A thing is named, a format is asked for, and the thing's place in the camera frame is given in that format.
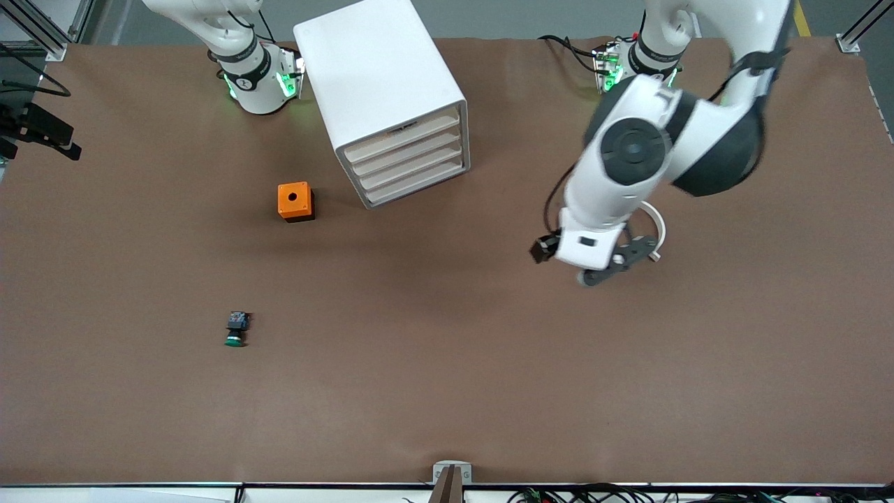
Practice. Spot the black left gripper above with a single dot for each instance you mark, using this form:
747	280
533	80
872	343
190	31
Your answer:
543	249

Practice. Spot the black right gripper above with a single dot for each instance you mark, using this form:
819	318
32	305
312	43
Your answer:
36	124

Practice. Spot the white cabinet drawer dark label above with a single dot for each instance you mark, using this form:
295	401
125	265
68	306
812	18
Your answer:
419	131

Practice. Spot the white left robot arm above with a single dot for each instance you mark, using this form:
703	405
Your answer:
628	154

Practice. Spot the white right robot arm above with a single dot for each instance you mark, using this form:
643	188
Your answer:
255	91

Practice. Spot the green push button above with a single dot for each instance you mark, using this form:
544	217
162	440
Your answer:
237	321

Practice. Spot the brown table cover sheet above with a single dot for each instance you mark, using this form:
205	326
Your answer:
447	349

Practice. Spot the aluminium frame profile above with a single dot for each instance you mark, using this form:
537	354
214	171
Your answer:
847	43
52	47

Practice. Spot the white curved plastic bracket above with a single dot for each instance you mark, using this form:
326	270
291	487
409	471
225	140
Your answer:
661	227

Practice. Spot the orange button enclosure box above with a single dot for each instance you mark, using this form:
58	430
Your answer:
293	199

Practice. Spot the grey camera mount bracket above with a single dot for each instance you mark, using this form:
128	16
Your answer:
440	468

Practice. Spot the brown mount bar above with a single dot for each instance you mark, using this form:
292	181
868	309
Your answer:
447	492

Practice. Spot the white table edge rail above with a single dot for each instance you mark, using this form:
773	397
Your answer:
140	494

